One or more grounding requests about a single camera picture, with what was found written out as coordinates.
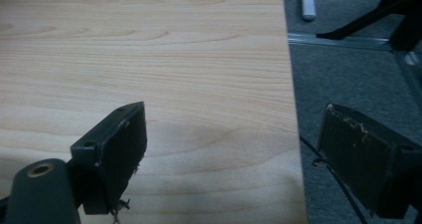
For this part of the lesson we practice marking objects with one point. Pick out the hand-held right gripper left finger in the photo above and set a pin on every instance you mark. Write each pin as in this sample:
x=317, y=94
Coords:
x=112, y=157

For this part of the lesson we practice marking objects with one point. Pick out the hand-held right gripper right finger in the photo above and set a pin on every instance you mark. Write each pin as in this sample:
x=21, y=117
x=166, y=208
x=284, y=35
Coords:
x=365, y=161

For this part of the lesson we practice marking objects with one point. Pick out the white tube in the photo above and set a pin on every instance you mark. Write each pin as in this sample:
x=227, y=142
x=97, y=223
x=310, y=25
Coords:
x=308, y=1

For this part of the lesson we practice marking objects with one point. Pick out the metal floor rail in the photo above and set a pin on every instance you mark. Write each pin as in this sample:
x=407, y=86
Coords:
x=348, y=42

